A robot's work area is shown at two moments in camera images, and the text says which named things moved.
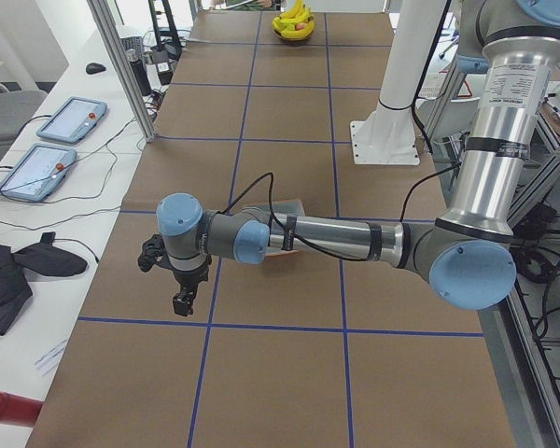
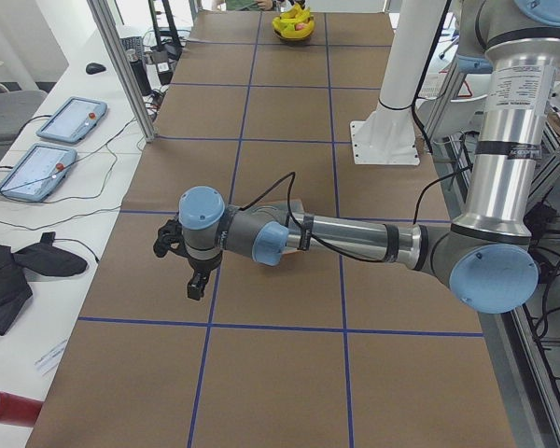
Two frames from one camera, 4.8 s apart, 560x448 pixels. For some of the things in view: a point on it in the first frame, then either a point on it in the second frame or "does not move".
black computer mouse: x=92 y=68 does not move
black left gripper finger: x=182 y=303 -> x=194 y=289
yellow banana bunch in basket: x=287 y=21 does not move
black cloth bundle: x=5 y=287 does not move
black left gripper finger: x=189 y=291 -> x=203 y=277
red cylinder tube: x=4 y=407 does not move
